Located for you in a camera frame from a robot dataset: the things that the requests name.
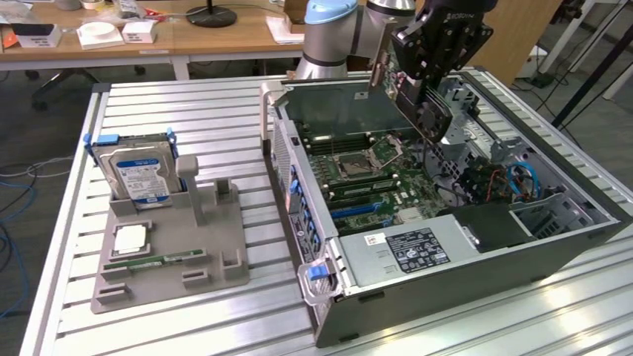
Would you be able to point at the grey mug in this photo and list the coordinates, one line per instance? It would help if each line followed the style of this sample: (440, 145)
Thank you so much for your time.
(68, 4)

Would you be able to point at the silver CPU chip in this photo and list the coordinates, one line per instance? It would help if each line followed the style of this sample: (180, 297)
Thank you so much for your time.
(131, 240)

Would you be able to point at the white box with black lid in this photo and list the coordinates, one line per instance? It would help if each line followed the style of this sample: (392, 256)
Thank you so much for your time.
(36, 39)

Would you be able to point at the silver chipset heatsink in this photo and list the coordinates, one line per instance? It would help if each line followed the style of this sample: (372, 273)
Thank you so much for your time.
(410, 216)

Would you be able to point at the black round lamp base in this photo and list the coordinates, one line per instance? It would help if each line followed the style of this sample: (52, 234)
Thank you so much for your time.
(212, 18)

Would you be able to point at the low metal disk bay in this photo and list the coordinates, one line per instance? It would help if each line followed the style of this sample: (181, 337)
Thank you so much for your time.
(553, 215)

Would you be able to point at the grey power supply unit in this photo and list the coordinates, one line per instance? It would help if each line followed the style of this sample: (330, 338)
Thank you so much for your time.
(370, 259)

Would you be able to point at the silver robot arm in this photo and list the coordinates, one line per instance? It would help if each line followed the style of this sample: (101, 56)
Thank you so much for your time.
(326, 41)

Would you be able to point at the green RAM stick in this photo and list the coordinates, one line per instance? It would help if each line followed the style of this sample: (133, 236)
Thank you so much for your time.
(148, 260)

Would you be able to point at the stack of white papers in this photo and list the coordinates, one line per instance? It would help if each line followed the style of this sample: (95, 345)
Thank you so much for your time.
(284, 33)

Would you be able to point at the white tape roll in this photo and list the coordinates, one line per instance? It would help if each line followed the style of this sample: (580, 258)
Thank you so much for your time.
(92, 3)

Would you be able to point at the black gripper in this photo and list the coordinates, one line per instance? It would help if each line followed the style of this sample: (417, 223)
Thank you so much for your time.
(445, 41)

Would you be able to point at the graphics card with metal bracket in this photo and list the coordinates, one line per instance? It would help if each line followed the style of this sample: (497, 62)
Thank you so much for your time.
(434, 115)

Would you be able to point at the metal socket cover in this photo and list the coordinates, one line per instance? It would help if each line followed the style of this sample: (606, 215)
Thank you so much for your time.
(388, 150)

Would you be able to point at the green motherboard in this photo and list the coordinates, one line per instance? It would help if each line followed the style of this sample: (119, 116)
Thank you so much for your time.
(410, 181)

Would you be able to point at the hard disk in blue caddy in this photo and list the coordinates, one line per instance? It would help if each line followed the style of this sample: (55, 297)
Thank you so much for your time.
(139, 178)

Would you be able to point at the wooden cabinet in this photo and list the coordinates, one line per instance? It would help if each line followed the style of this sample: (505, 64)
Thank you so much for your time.
(524, 37)

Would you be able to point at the RAM stick with white label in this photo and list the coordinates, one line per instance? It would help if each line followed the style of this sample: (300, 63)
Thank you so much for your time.
(362, 190)

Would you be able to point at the black stand pole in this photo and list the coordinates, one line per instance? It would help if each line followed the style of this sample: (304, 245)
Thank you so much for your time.
(590, 79)

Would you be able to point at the wooden desk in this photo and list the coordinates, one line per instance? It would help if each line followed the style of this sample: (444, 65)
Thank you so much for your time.
(222, 41)

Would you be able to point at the blue expansion slot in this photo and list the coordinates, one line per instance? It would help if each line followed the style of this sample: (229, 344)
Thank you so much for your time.
(356, 212)

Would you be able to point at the open grey PC case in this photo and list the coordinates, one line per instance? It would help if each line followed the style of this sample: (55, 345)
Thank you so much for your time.
(445, 296)

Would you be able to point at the brown cardboard box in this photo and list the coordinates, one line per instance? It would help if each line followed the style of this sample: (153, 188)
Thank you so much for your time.
(294, 11)

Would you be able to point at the tall metal disk bay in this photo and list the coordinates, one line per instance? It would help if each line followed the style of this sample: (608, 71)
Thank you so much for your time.
(454, 155)

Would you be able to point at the grey parts rack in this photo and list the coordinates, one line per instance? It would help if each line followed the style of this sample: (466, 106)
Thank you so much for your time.
(173, 237)

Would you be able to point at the CPU socket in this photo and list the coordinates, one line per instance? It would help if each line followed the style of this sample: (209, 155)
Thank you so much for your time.
(353, 165)

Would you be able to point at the black office chair base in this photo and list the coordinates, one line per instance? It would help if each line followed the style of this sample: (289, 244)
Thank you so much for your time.
(49, 85)

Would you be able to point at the small white box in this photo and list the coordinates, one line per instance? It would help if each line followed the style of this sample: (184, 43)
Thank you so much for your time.
(140, 33)

